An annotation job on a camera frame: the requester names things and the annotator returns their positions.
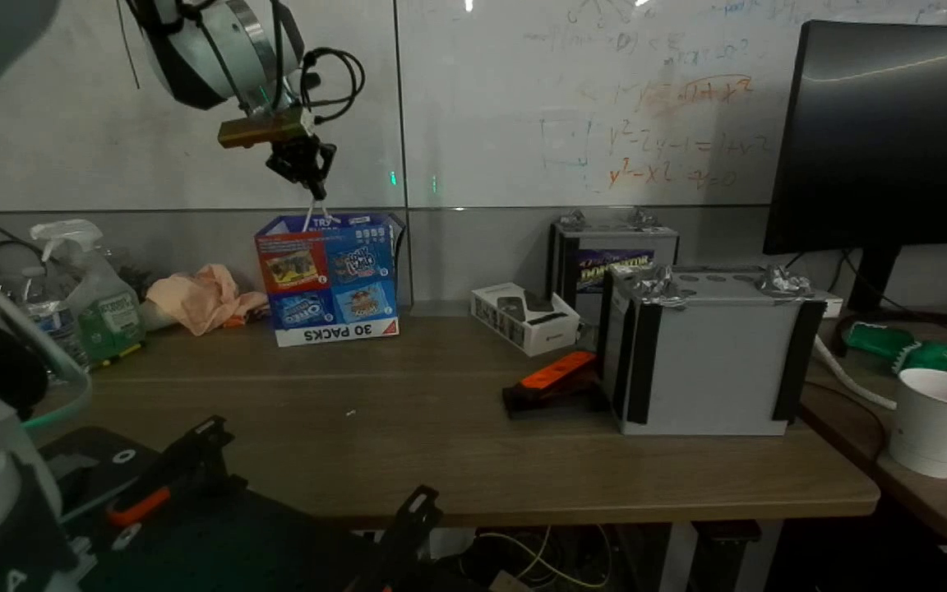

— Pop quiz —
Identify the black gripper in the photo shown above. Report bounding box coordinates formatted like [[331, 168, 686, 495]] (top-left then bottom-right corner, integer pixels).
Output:
[[262, 136, 342, 206]]

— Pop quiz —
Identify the blue cardboard box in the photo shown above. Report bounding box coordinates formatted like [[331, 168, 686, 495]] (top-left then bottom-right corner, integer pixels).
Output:
[[252, 211, 407, 352]]

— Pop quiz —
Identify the small white printed box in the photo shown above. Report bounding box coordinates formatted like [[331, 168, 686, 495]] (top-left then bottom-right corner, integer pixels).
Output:
[[466, 281, 585, 360]]

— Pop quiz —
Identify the clear spray bottle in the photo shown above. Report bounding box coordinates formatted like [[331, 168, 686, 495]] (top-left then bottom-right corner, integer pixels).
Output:
[[27, 213, 112, 288]]

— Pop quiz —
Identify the clear bag with green contents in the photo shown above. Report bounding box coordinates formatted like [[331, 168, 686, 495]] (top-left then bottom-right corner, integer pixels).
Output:
[[0, 233, 151, 371]]

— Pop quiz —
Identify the orange and black tool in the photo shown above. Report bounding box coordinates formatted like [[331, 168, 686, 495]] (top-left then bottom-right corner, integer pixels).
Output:
[[500, 344, 608, 417]]

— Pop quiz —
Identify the small silver metal case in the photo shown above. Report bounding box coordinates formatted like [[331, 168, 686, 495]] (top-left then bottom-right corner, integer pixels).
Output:
[[546, 206, 685, 331]]

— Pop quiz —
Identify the black clamp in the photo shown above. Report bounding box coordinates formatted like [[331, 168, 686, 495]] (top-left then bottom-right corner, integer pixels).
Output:
[[367, 482, 448, 592]]

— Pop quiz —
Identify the black bulky equipment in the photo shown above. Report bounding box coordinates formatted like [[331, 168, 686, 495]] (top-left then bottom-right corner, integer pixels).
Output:
[[76, 479, 410, 592]]

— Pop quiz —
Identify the large silver metal case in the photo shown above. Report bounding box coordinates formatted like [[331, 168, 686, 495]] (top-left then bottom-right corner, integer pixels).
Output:
[[600, 264, 828, 439]]

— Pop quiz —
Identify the table leg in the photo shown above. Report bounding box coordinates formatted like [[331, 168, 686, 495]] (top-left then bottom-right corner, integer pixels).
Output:
[[657, 519, 785, 592]]

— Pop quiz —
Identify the black computer monitor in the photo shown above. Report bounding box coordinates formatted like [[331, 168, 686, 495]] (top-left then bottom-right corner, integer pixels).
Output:
[[763, 18, 947, 356]]

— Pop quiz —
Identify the green plastic object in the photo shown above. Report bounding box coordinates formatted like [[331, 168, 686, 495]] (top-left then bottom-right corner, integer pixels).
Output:
[[837, 318, 947, 375]]

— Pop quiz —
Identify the white paper cup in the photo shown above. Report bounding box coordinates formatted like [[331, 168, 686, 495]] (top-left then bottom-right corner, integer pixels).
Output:
[[884, 364, 947, 479]]

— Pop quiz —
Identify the brown wrist camera bar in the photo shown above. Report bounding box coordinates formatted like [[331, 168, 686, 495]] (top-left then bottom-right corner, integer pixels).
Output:
[[213, 112, 309, 156]]

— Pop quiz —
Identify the black wall cable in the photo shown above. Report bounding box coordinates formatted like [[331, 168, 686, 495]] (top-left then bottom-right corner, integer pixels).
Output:
[[0, 201, 55, 288]]

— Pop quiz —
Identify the black tool with orange handle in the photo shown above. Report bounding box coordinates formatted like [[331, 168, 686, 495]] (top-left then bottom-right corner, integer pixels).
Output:
[[40, 410, 236, 554]]

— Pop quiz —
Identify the thick white cable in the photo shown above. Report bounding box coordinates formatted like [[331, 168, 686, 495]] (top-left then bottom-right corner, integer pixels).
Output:
[[811, 331, 902, 410]]

